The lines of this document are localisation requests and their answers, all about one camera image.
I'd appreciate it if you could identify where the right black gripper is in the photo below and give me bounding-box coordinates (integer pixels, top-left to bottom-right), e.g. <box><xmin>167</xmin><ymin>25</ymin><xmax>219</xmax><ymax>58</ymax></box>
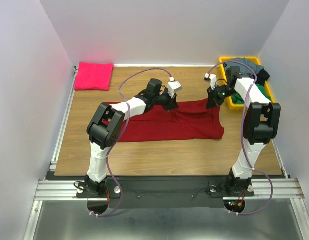
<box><xmin>205</xmin><ymin>84</ymin><xmax>239</xmax><ymax>109</ymax></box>

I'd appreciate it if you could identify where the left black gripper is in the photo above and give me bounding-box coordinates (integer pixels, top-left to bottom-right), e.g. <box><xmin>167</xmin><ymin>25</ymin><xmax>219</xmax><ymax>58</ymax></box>
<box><xmin>153</xmin><ymin>87</ymin><xmax>179</xmax><ymax>113</ymax></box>

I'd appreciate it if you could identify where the dark red t shirt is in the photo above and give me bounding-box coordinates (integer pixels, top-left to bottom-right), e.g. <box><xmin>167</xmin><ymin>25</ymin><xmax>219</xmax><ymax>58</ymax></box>
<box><xmin>119</xmin><ymin>99</ymin><xmax>225</xmax><ymax>143</ymax></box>

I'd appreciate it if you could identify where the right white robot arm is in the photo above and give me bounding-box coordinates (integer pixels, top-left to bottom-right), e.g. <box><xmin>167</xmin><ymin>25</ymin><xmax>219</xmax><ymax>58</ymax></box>
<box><xmin>204</xmin><ymin>66</ymin><xmax>281</xmax><ymax>195</ymax></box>

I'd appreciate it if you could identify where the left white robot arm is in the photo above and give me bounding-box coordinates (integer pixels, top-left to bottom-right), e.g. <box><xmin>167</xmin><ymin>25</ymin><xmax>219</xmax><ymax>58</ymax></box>
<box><xmin>84</xmin><ymin>77</ymin><xmax>182</xmax><ymax>197</ymax></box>

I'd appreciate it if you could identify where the green t shirt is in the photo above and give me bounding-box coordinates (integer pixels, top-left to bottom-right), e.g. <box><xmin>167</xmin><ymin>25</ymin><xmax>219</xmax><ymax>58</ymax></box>
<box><xmin>231</xmin><ymin>84</ymin><xmax>272</xmax><ymax>105</ymax></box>

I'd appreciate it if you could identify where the yellow plastic bin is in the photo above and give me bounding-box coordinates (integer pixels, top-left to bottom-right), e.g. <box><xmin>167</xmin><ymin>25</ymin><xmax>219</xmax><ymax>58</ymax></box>
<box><xmin>219</xmin><ymin>56</ymin><xmax>275</xmax><ymax>110</ymax></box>

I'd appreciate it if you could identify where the grey t shirt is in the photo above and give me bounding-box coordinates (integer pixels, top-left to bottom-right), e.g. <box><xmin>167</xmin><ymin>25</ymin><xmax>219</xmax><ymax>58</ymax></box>
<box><xmin>223</xmin><ymin>57</ymin><xmax>264</xmax><ymax>75</ymax></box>

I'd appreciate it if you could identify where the black t shirt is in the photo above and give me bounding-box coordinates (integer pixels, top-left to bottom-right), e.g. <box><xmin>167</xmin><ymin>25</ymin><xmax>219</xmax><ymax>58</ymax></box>
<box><xmin>256</xmin><ymin>69</ymin><xmax>270</xmax><ymax>87</ymax></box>

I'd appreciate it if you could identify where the folded pink t shirt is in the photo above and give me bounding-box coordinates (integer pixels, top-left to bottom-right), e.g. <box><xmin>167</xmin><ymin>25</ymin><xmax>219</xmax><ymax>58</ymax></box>
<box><xmin>74</xmin><ymin>62</ymin><xmax>114</xmax><ymax>91</ymax></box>

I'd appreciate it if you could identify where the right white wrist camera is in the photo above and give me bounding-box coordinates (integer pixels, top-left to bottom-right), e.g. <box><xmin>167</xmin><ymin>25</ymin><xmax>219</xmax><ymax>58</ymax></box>
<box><xmin>204</xmin><ymin>73</ymin><xmax>218</xmax><ymax>90</ymax></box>

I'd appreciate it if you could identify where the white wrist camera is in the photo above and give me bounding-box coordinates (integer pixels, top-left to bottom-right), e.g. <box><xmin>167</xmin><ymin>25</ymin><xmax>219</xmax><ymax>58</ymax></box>
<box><xmin>204</xmin><ymin>73</ymin><xmax>218</xmax><ymax>90</ymax></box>
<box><xmin>166</xmin><ymin>76</ymin><xmax>183</xmax><ymax>98</ymax></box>

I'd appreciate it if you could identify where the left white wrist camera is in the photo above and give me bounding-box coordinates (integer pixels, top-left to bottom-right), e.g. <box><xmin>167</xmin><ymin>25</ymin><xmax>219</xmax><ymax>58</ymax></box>
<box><xmin>166</xmin><ymin>76</ymin><xmax>183</xmax><ymax>98</ymax></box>

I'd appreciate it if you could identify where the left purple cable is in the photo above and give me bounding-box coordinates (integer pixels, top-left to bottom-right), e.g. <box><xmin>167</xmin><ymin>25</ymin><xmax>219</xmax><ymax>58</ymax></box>
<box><xmin>88</xmin><ymin>67</ymin><xmax>175</xmax><ymax>218</ymax></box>

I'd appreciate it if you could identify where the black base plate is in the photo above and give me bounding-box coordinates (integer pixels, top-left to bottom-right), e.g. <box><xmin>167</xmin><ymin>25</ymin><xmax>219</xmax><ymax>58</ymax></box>
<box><xmin>74</xmin><ymin>175</ymin><xmax>254</xmax><ymax>212</ymax></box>

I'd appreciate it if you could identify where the aluminium frame rail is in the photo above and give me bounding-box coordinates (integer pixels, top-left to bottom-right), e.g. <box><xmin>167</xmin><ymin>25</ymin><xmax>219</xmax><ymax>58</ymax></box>
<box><xmin>23</xmin><ymin>64</ymin><xmax>305</xmax><ymax>240</ymax></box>

